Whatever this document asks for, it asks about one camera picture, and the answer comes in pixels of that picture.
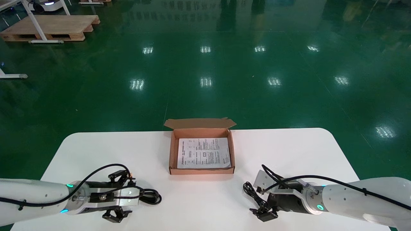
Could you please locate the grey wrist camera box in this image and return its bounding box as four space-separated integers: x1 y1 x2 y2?
253 170 317 195
90 188 141 208

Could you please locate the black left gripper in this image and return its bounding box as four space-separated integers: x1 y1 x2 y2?
85 170 136 223

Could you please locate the thick black cable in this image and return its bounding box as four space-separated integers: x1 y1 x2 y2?
136 189 162 205

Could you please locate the white printed instruction sheet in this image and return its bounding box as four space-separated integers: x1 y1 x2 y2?
177 138 232 169

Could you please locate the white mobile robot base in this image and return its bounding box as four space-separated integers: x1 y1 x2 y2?
29 0 65 13

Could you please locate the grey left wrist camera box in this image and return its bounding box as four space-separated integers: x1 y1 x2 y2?
90 188 141 208

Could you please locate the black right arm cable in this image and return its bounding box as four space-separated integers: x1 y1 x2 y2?
261 164 411 211

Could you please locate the white metal table frame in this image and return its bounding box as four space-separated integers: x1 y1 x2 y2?
0 0 71 44

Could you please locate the white metal table foot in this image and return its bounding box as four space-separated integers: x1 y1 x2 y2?
0 68 28 79

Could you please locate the large wooden pallet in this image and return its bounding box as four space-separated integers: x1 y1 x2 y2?
0 15 101 42

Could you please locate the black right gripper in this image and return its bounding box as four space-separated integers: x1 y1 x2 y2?
249 189 305 222

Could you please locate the black wired computer mouse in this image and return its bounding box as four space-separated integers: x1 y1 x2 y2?
243 182 272 210

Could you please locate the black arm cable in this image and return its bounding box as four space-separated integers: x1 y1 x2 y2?
0 164 145 210
261 164 411 211

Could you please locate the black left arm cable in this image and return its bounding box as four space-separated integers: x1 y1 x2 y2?
0 164 145 210

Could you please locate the open brown cardboard box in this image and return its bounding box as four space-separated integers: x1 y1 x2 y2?
164 117 237 175

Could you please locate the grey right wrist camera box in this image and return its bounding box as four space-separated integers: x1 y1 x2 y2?
253 170 317 195

